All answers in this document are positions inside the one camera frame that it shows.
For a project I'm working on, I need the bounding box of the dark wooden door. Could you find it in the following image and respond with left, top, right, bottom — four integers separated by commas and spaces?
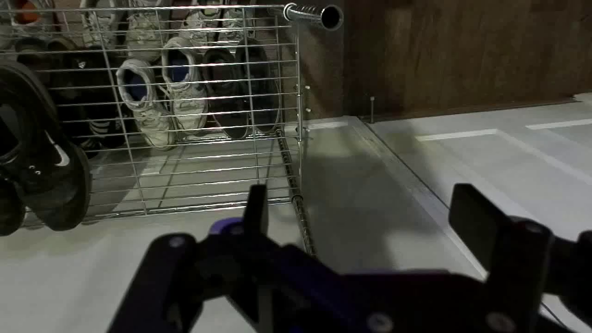
344, 0, 592, 118

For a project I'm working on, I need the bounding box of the black shoe behind rack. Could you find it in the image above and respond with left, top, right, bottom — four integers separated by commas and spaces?
203, 39, 281, 141

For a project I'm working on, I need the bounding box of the white sneaker blue lining right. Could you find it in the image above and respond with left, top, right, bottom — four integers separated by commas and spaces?
161, 37, 207, 133

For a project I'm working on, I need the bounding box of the black sneaker front left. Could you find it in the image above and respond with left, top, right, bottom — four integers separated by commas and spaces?
0, 59, 90, 237

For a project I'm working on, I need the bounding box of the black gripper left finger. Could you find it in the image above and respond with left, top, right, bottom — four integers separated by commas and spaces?
107, 185, 320, 333

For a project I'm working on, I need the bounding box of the white sneaker blue lining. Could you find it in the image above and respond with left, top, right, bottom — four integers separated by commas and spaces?
116, 59, 174, 150
161, 37, 207, 133

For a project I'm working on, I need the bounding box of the metal wire shoe rack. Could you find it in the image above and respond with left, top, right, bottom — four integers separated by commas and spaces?
24, 2, 344, 257

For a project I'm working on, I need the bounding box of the white sneaker blue lining left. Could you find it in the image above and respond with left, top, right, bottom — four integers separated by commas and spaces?
116, 59, 174, 150

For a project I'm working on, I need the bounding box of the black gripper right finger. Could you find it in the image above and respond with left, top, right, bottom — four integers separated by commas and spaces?
447, 183, 592, 333

